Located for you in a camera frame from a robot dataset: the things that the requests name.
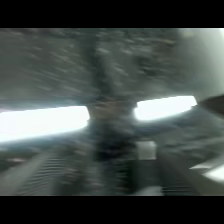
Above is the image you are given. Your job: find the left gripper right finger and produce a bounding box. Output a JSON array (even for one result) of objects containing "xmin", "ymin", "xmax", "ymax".
[{"xmin": 157, "ymin": 151, "xmax": 218, "ymax": 196}]

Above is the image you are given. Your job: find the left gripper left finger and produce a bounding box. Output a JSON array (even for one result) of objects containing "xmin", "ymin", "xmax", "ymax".
[{"xmin": 0, "ymin": 152, "xmax": 69, "ymax": 196}]

